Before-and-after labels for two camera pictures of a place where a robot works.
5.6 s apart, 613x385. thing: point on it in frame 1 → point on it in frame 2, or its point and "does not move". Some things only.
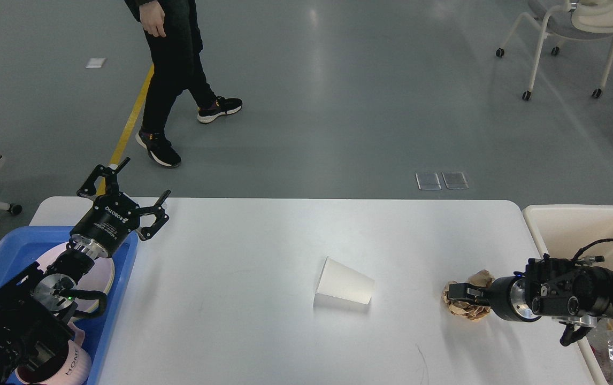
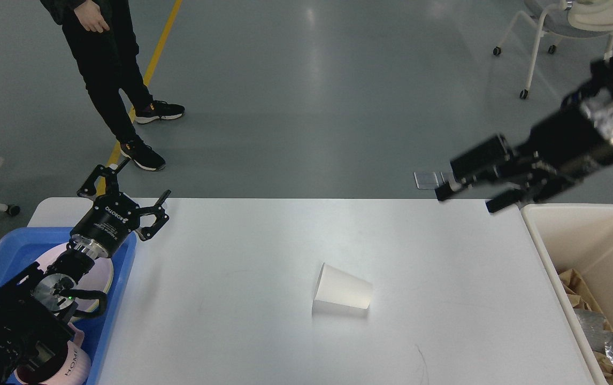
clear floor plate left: [428, 181] does not move
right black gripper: [508, 301] → [589, 131]
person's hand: [152, 17] → [91, 17]
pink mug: [71, 366] does not move
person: [172, 30] → [101, 35]
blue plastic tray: [19, 247] does not move
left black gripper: [113, 217] does not move
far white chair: [568, 20] does not move
